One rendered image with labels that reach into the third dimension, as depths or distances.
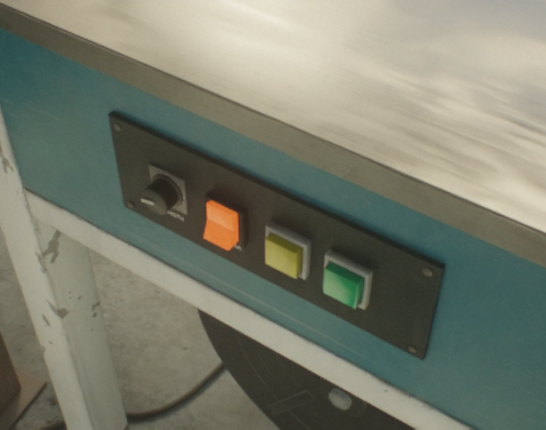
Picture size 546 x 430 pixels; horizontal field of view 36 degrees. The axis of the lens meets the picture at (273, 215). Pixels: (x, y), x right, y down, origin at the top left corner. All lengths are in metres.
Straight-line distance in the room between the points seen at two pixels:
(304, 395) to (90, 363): 0.25
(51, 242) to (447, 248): 0.44
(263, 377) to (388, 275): 0.56
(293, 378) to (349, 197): 0.54
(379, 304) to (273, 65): 0.16
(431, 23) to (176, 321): 0.84
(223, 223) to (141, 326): 0.78
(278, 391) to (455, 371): 0.53
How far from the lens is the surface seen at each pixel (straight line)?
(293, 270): 0.53
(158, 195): 0.57
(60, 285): 0.85
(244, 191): 0.53
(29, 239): 0.80
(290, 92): 0.50
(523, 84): 0.53
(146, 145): 0.57
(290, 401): 1.05
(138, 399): 1.24
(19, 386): 1.27
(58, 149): 0.67
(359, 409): 0.91
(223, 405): 1.22
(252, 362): 1.04
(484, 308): 0.49
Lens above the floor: 1.03
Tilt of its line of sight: 45 degrees down
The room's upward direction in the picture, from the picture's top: straight up
